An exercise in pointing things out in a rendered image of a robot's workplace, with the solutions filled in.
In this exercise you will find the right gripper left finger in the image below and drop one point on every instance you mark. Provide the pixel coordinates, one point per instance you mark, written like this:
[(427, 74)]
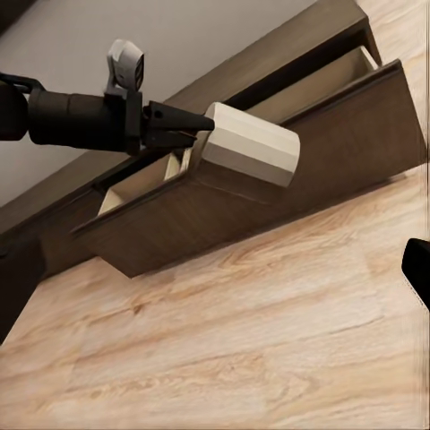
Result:
[(22, 267)]

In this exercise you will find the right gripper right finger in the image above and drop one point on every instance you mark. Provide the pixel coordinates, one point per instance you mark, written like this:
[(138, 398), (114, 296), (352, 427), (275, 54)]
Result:
[(415, 264)]

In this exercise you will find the cabinet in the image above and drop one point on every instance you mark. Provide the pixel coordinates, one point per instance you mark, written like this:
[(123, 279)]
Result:
[(319, 74)]

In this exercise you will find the pillar candle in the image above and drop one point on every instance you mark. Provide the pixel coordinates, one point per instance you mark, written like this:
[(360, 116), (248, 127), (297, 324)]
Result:
[(244, 155)]

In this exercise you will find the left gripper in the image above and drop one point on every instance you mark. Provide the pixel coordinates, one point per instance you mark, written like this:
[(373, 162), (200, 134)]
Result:
[(124, 125)]

